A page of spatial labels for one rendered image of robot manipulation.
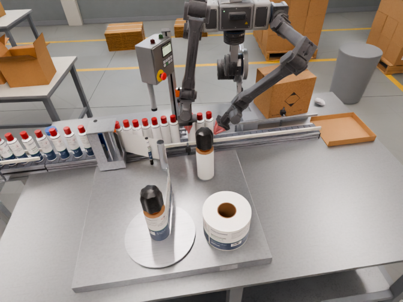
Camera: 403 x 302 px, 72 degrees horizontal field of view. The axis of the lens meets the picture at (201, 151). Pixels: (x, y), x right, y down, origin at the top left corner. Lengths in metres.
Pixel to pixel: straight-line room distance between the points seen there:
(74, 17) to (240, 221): 6.59
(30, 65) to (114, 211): 1.81
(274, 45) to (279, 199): 3.59
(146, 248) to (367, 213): 1.04
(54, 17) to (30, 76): 4.69
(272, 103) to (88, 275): 1.38
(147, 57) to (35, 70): 1.65
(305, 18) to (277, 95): 3.05
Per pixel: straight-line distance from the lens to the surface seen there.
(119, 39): 5.47
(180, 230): 1.27
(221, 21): 1.80
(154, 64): 1.40
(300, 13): 4.75
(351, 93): 3.88
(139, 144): 1.54
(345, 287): 2.03
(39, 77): 2.92
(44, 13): 7.61
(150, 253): 1.24
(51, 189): 1.73
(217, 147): 1.67
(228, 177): 1.47
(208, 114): 1.56
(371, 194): 1.66
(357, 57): 3.65
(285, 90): 1.85
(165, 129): 1.58
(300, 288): 1.94
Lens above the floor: 1.97
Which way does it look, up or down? 42 degrees down
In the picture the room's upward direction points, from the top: 3 degrees counter-clockwise
